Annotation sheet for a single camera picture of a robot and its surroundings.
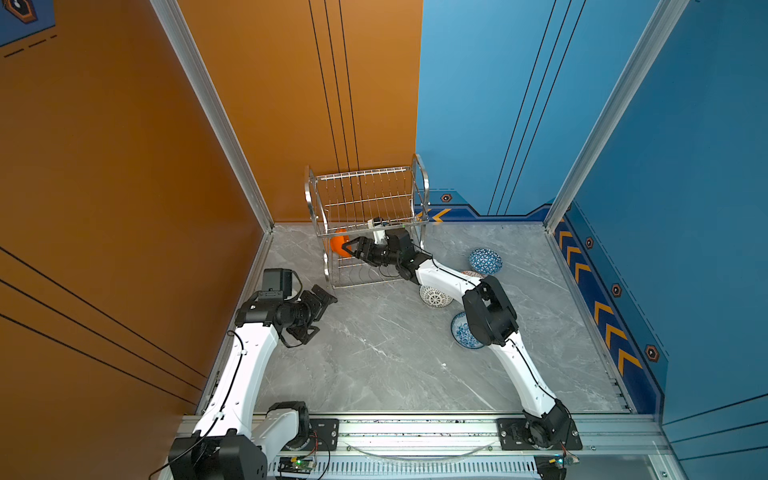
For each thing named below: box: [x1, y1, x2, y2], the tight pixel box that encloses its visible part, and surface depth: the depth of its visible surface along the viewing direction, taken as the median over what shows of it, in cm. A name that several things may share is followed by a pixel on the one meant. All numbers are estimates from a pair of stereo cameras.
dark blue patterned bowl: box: [469, 248, 503, 276], surface depth 107 cm
